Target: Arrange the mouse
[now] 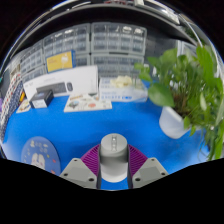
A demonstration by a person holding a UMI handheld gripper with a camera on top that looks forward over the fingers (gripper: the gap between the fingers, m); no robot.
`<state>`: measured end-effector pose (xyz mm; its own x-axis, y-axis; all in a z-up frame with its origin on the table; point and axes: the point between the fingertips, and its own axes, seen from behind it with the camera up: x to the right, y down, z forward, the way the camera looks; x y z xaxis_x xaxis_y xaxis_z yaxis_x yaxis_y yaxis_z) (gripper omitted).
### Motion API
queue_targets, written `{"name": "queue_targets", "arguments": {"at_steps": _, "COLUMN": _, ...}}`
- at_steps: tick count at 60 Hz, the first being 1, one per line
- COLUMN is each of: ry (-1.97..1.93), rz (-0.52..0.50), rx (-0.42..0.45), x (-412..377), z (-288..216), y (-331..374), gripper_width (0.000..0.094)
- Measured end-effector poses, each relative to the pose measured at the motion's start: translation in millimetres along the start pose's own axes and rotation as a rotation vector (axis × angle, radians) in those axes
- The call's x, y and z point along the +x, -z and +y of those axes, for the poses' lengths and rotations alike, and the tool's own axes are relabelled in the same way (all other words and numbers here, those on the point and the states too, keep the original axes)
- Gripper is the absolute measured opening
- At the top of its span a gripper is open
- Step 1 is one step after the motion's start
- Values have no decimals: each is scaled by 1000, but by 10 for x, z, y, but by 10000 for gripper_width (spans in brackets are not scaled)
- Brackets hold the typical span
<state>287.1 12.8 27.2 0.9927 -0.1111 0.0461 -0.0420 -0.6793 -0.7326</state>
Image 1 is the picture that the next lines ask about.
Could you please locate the white computer mouse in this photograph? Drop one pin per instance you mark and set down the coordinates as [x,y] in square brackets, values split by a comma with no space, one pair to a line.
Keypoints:
[113,160]

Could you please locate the cream crumpled glove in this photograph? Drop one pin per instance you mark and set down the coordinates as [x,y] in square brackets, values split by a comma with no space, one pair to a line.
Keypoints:
[121,81]

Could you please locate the white and blue glove box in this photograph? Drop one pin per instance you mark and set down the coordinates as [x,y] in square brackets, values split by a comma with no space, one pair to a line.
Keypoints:
[123,94]

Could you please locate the small black box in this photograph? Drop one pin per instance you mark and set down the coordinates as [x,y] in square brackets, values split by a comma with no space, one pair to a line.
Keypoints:
[41,100]

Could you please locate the navy dotted fabric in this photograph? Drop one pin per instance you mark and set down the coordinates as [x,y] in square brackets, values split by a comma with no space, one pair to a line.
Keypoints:
[8,116]

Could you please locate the round blue bunny mouse pad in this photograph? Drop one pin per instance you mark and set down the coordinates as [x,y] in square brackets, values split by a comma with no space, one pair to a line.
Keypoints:
[40,150]

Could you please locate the green plant in white pot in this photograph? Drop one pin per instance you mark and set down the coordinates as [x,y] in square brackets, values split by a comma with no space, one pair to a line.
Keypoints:
[176,80]

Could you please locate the white keyboard packaging box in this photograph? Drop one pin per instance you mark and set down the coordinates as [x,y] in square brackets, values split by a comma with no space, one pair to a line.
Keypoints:
[83,78]

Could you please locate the red white checked fabric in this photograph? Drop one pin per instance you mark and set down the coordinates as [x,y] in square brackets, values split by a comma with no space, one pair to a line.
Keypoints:
[11,93]

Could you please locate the printed sticker sheet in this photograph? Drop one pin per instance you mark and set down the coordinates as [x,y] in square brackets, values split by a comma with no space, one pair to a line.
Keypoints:
[24,106]
[88,103]

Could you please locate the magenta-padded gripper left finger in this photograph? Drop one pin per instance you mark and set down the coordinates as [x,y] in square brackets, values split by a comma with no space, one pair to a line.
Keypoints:
[76,171]

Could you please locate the dark wall shelf unit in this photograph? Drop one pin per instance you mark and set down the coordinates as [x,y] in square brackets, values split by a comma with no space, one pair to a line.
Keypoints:
[100,15]

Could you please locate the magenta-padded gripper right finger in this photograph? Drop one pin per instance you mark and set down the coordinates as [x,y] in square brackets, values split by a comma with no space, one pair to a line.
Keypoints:
[150,170]

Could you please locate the yellow and blue box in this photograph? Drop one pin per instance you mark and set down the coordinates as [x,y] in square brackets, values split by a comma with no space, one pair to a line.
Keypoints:
[60,61]

